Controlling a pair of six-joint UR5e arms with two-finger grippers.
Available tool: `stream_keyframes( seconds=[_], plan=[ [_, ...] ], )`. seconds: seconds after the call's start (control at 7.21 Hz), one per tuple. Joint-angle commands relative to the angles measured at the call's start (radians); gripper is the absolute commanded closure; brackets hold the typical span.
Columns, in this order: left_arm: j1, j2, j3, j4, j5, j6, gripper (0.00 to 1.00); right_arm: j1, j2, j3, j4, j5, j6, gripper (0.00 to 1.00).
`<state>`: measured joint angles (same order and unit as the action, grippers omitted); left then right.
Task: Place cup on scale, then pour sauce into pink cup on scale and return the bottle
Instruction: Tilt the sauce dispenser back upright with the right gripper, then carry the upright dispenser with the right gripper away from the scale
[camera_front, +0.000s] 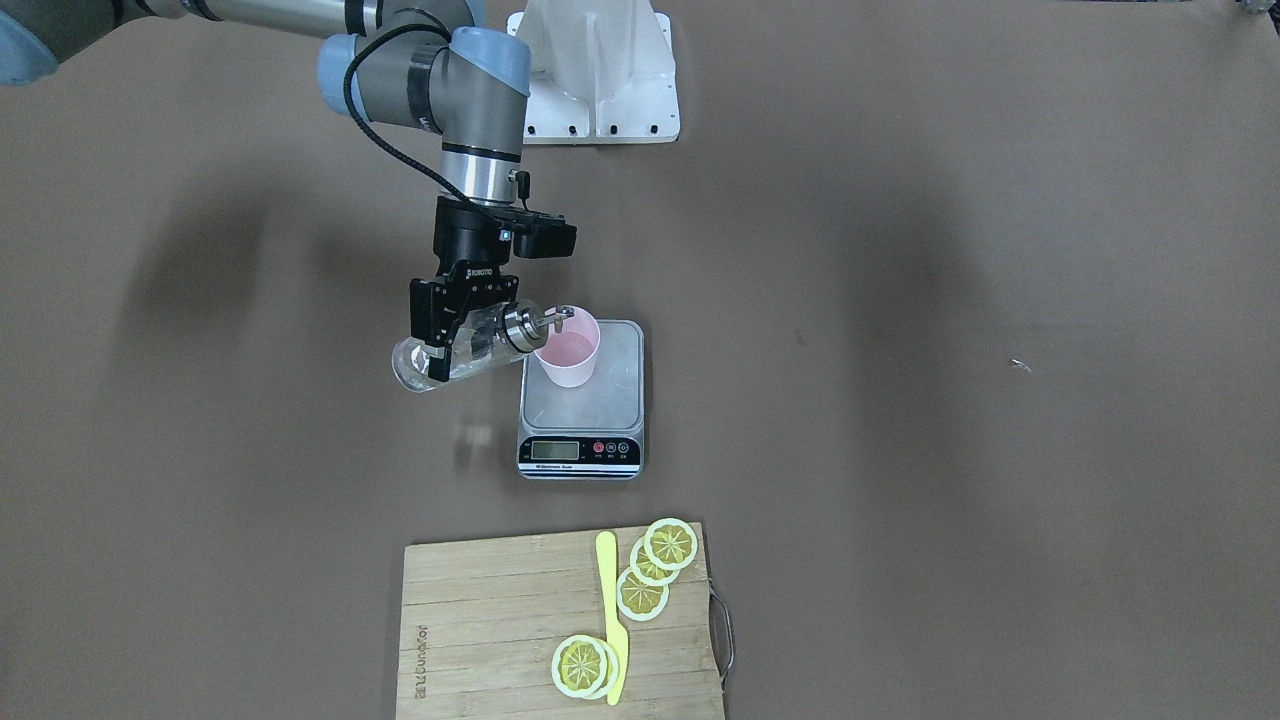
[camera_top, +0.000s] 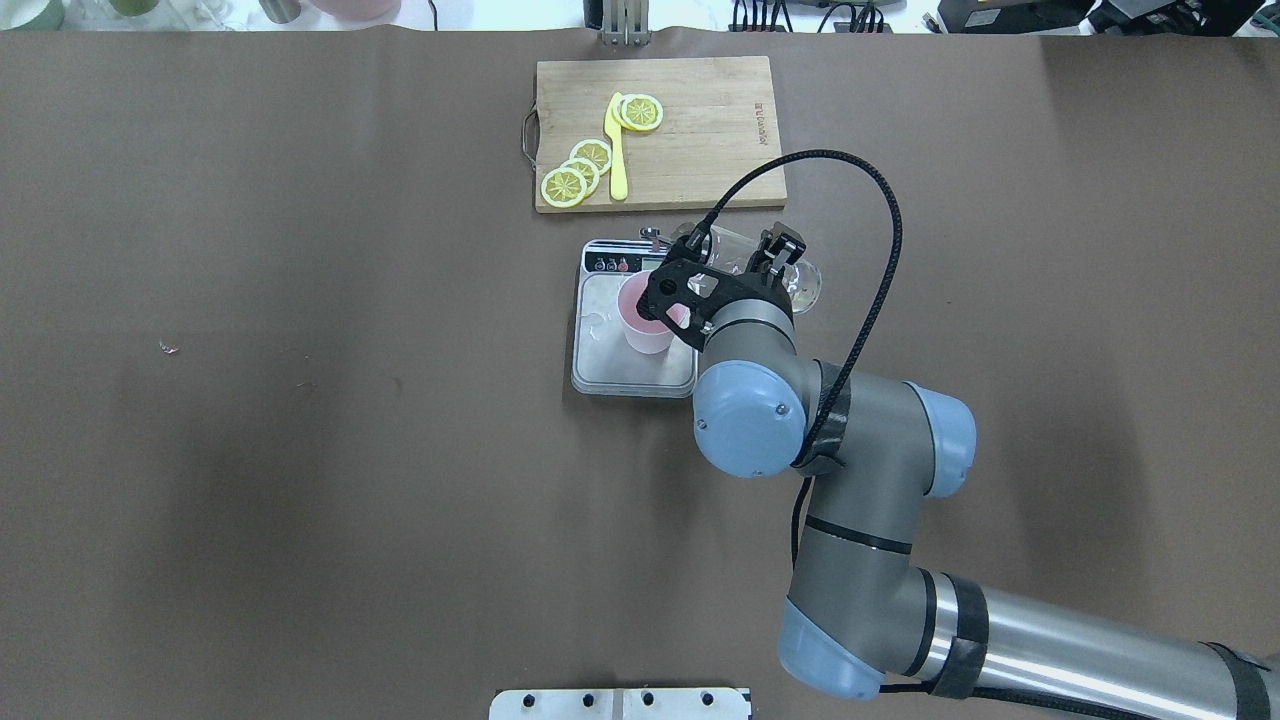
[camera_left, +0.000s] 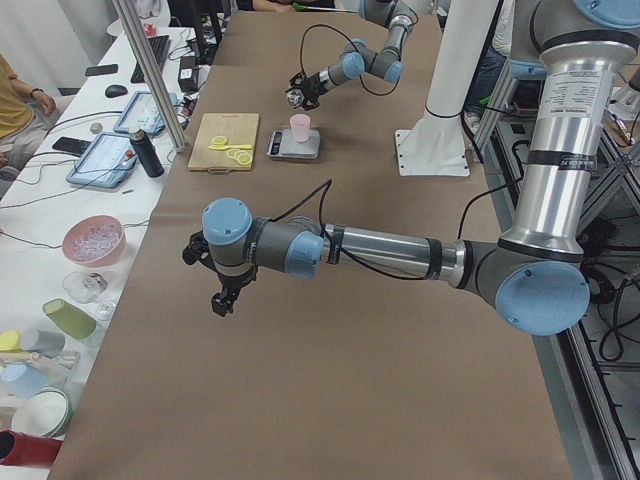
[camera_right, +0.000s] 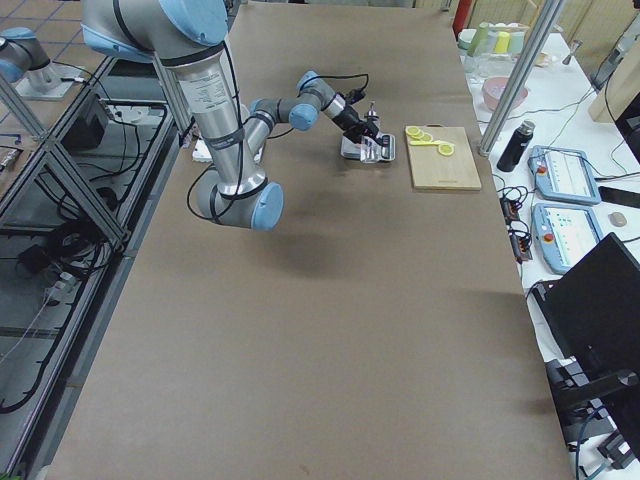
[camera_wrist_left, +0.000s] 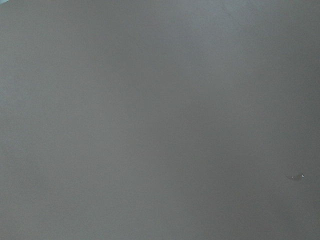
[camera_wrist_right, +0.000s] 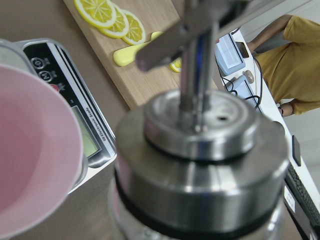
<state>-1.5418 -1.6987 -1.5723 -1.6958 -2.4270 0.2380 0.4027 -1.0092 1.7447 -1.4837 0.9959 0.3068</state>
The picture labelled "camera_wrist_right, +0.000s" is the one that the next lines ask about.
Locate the glass sauce bottle metal spout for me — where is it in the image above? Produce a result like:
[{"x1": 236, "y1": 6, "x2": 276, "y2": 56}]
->
[{"x1": 108, "y1": 0, "x2": 289, "y2": 240}]

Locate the pink plastic cup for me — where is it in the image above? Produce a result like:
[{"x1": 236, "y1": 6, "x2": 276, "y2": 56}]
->
[{"x1": 0, "y1": 65, "x2": 83, "y2": 239}]

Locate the digital kitchen scale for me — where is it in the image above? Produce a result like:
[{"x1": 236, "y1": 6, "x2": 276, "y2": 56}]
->
[{"x1": 0, "y1": 38, "x2": 117, "y2": 190}]

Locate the bamboo cutting board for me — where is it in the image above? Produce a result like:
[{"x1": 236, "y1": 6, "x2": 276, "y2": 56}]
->
[{"x1": 62, "y1": 0, "x2": 218, "y2": 110}]

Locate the lemon slice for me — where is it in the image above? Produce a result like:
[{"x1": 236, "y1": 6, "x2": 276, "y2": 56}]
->
[
  {"x1": 98, "y1": 2, "x2": 129, "y2": 39},
  {"x1": 169, "y1": 57, "x2": 182, "y2": 73},
  {"x1": 122, "y1": 10, "x2": 146, "y2": 46},
  {"x1": 73, "y1": 0, "x2": 117, "y2": 29}
]

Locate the yellow plastic knife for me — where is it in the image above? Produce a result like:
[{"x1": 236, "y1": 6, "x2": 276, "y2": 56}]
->
[{"x1": 113, "y1": 31, "x2": 163, "y2": 67}]

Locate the blue teach pendant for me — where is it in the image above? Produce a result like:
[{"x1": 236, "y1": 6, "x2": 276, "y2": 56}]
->
[
  {"x1": 226, "y1": 75, "x2": 261, "y2": 111},
  {"x1": 215, "y1": 33, "x2": 246, "y2": 77}
]

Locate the black smartphone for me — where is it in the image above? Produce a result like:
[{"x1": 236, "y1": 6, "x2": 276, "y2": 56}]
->
[{"x1": 291, "y1": 135, "x2": 301, "y2": 167}]

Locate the person in yellow shirt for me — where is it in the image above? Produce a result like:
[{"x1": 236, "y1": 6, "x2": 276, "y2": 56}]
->
[{"x1": 247, "y1": 14, "x2": 320, "y2": 117}]

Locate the black keyboard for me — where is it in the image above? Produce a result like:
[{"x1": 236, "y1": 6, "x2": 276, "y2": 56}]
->
[{"x1": 283, "y1": 163, "x2": 320, "y2": 240}]

